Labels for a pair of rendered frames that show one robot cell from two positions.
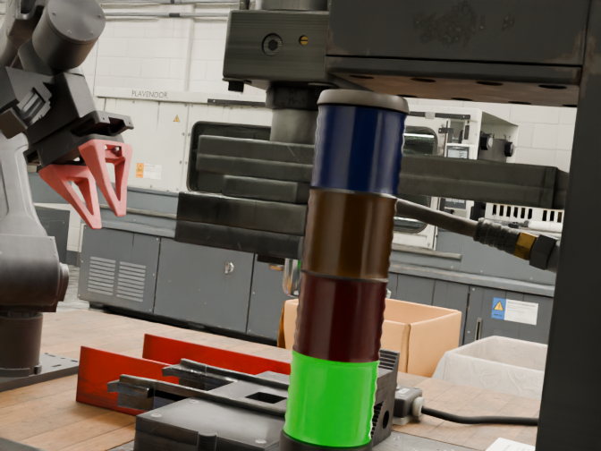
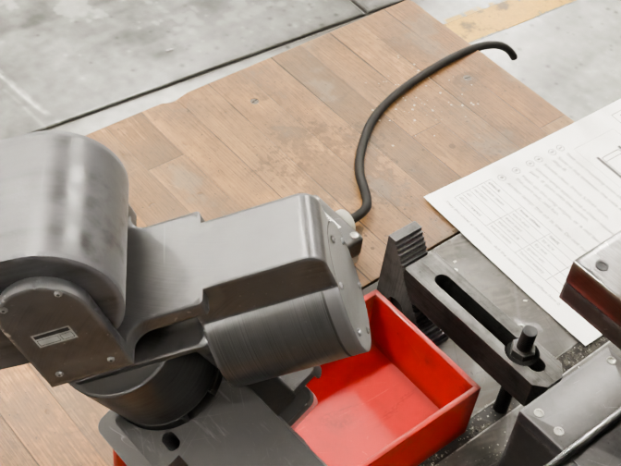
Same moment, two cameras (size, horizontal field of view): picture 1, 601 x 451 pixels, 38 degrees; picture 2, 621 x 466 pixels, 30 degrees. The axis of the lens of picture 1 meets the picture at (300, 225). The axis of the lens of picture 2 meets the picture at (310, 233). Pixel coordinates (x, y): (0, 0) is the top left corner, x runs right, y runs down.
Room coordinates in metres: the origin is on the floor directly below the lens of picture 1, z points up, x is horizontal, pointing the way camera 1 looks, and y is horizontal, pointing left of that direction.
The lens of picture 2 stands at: (0.77, 0.55, 1.65)
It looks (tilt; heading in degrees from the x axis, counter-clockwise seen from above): 46 degrees down; 289
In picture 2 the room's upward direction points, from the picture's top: 9 degrees clockwise
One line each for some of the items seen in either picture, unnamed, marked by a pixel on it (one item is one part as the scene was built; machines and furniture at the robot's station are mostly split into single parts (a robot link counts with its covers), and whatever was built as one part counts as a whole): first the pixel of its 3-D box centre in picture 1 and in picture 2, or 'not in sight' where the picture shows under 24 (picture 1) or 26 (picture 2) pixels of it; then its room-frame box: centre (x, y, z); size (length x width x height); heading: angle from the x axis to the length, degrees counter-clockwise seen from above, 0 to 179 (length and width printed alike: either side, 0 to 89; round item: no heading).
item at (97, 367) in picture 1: (208, 387); (300, 436); (0.91, 0.08, 0.93); 0.25 x 0.12 x 0.06; 65
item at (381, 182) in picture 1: (358, 150); not in sight; (0.37, -0.02, 1.17); 0.04 x 0.04 x 0.03
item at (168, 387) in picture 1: (229, 413); not in sight; (0.65, 0.04, 0.98); 0.13 x 0.01 x 0.03; 65
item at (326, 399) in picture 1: (331, 394); not in sight; (0.37, -0.02, 1.07); 0.04 x 0.04 x 0.03
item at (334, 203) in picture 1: (349, 233); not in sight; (0.37, -0.02, 1.14); 0.04 x 0.04 x 0.03
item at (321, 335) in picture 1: (340, 314); not in sight; (0.37, -0.02, 1.10); 0.04 x 0.04 x 0.03
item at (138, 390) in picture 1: (153, 392); not in sight; (0.68, 0.10, 0.98); 0.07 x 0.02 x 0.01; 65
